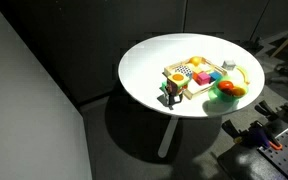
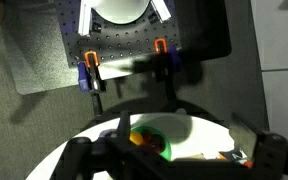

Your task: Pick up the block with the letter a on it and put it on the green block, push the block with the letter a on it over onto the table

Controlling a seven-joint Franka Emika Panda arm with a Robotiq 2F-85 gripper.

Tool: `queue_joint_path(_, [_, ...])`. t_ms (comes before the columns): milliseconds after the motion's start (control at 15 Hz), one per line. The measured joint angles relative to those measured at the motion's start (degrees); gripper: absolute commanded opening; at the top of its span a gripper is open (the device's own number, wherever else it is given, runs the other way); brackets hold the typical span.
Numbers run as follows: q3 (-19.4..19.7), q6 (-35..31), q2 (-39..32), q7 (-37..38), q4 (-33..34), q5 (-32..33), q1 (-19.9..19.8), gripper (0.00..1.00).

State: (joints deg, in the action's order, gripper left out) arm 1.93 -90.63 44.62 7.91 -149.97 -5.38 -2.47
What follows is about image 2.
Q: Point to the blue orange right clamp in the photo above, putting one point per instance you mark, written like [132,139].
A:
[167,64]

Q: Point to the black perforated breadboard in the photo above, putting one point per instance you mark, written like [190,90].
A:
[115,44]

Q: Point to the dark red toy fruit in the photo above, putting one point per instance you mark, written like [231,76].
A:
[155,141]

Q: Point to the red picture cube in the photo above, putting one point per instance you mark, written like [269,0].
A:
[235,156]

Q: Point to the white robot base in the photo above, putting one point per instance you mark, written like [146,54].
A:
[118,12]

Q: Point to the green plastic bowl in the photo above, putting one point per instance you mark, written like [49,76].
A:
[167,153]

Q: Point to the round white table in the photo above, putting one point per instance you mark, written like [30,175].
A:
[188,136]

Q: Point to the yellow toy fruit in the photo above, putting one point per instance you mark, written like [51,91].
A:
[136,138]

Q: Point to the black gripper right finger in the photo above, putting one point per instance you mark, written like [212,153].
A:
[244,136]

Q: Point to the blue orange left clamp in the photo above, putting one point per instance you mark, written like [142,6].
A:
[89,80]

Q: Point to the blue orange clamp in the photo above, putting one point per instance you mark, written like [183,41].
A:
[167,64]
[89,80]

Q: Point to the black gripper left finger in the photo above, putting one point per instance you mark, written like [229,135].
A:
[124,125]

